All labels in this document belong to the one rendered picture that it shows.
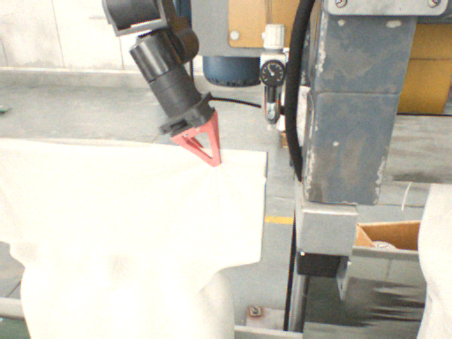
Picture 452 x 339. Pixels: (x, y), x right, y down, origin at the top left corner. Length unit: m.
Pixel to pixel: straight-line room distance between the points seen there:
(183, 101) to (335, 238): 0.27
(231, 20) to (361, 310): 0.74
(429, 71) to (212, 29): 0.38
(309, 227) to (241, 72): 0.45
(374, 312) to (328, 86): 0.77
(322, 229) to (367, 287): 0.60
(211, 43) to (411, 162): 0.41
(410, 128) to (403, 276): 0.50
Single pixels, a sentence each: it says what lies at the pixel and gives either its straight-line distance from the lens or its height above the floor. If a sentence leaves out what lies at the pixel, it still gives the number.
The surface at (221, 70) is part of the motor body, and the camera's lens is 0.76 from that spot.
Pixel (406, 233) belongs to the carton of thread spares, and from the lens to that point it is 2.07.
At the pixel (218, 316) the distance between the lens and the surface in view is 0.68.
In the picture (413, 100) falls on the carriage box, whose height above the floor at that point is 1.10.
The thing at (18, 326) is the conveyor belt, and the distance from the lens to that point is 1.31.
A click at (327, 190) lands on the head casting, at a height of 1.08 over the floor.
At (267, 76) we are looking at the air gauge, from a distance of 0.52.
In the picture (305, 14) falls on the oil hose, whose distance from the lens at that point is 0.33.
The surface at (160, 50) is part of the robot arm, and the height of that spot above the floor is 1.19.
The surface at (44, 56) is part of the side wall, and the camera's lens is 6.70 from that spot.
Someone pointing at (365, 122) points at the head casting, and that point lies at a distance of 0.34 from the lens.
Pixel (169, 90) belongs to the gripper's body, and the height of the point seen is 1.14.
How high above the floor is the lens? 1.25
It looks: 25 degrees down
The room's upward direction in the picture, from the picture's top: straight up
